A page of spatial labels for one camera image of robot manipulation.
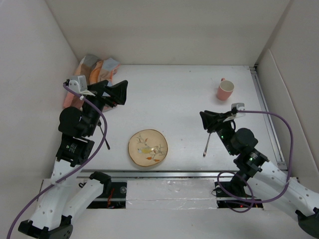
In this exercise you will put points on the pink mug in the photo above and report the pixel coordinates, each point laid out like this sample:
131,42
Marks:
225,89

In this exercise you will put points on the white foam block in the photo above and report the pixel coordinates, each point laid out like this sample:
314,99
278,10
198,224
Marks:
170,194

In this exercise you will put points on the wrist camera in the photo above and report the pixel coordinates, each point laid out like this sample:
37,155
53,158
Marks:
236,107
78,83

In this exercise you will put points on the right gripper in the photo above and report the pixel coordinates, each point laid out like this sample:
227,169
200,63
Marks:
209,119

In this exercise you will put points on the checkered cloth placemat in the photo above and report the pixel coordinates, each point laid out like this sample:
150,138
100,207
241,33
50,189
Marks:
95,70

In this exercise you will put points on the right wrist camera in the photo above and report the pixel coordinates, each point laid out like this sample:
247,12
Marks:
236,107

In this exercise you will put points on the aluminium rail right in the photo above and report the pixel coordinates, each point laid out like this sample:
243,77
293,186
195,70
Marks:
280,160

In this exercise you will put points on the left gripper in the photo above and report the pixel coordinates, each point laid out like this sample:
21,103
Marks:
118,92

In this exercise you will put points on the aluminium rail front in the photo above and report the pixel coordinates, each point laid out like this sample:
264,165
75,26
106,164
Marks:
123,175

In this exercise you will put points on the bird pattern plate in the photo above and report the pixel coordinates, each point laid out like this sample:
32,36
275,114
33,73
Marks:
147,148

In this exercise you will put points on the aluminium rail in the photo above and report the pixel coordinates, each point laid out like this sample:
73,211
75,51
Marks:
280,160
123,175

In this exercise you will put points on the black fork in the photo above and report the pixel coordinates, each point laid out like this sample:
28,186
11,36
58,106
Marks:
99,124

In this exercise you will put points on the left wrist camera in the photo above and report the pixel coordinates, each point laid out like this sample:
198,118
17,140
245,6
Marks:
78,83

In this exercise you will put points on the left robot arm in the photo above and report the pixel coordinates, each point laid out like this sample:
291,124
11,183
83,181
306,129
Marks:
56,212

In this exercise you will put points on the black spoon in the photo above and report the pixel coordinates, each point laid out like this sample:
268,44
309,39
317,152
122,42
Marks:
206,146

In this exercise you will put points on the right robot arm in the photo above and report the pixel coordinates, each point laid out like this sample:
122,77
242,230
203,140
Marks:
258,180

